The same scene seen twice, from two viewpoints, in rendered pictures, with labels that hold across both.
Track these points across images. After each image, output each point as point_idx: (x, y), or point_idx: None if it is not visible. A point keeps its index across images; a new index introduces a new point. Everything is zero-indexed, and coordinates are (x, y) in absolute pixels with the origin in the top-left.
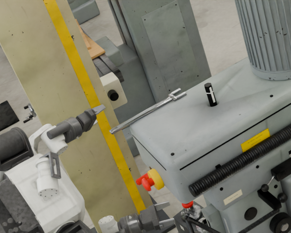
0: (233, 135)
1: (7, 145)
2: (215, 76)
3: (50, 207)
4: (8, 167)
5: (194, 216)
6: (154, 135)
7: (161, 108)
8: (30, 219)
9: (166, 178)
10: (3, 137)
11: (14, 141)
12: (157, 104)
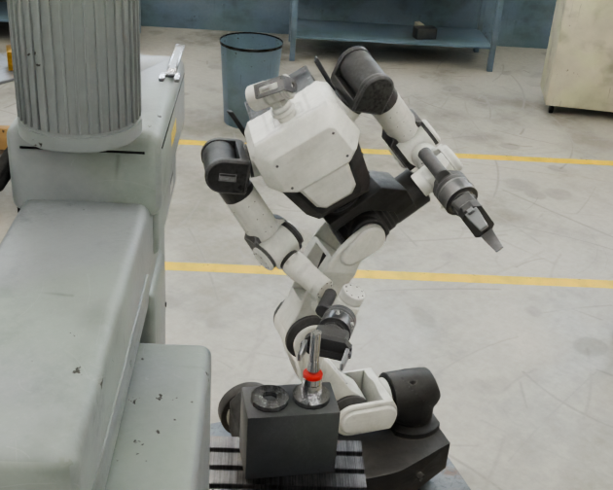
0: None
1: (350, 69)
2: (157, 99)
3: (262, 124)
4: (334, 85)
5: (300, 393)
6: None
7: (165, 68)
8: (259, 112)
9: None
10: (362, 61)
11: (356, 75)
12: (172, 64)
